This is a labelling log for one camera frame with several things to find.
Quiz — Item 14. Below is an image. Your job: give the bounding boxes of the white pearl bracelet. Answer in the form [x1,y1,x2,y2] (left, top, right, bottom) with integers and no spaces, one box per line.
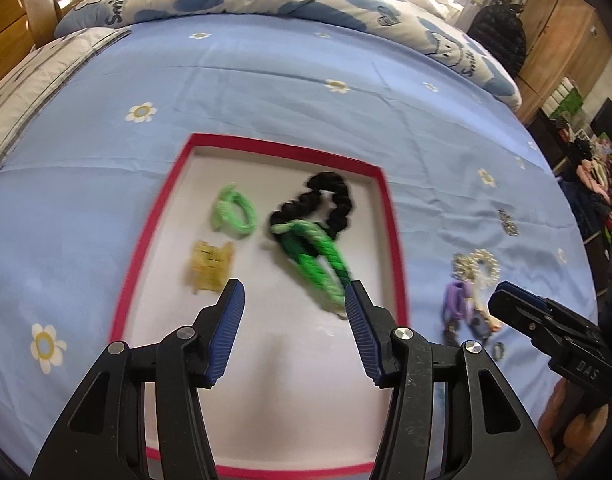
[468,250,502,283]

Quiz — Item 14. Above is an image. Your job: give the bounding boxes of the wooden headboard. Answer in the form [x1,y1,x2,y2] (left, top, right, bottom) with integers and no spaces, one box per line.
[0,0,106,96]

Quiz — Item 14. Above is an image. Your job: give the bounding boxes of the person's right hand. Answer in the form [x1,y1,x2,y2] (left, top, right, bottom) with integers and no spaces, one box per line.
[538,377,612,480]

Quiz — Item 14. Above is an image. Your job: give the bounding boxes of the yellow hair claw clip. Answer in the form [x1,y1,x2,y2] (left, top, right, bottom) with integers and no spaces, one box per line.
[186,240,237,296]

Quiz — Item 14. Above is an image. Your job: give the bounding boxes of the black puffer jacket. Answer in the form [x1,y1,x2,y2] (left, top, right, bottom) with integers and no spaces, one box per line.
[468,2,528,79]

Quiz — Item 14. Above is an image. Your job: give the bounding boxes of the green braided hair tie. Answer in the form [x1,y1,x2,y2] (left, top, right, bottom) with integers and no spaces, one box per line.
[271,220,353,318]

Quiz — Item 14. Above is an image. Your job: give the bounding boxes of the light green hair tie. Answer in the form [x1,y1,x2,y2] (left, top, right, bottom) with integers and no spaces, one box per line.
[212,183,259,238]

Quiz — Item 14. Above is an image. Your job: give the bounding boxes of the grey striped pillow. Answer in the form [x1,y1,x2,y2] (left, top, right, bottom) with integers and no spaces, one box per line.
[0,27,132,177]

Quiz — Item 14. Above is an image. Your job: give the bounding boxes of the green and white box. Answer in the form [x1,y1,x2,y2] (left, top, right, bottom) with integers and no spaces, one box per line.
[543,77,585,121]

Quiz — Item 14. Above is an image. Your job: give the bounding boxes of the pile of clothes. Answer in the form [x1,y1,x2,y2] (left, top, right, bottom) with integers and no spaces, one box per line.
[578,155,612,233]

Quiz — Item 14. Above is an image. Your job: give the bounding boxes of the purple coil hair tie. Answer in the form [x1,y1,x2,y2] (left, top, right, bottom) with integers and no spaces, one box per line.
[440,281,479,333]

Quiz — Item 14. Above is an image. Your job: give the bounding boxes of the wooden wardrobe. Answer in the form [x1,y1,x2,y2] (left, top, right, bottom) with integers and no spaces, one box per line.
[516,0,612,126]

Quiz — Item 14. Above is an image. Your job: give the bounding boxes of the red shallow box tray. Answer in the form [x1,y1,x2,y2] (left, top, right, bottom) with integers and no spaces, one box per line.
[108,132,411,478]

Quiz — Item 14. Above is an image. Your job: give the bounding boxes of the black scrunchie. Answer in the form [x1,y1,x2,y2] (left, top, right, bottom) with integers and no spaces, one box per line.
[269,172,357,242]

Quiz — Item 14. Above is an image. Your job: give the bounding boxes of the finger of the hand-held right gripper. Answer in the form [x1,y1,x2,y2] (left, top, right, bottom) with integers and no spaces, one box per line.
[495,282,601,334]
[488,293,573,362]

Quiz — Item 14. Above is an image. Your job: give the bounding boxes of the small silver chain ornament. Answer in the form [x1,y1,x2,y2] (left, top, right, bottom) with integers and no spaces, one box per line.
[498,209,519,237]

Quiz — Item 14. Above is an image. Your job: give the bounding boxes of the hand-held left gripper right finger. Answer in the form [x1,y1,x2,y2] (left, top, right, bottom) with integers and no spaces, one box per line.
[345,280,559,480]

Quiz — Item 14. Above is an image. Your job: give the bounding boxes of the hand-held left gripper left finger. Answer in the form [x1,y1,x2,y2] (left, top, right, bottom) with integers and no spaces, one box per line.
[30,279,247,480]

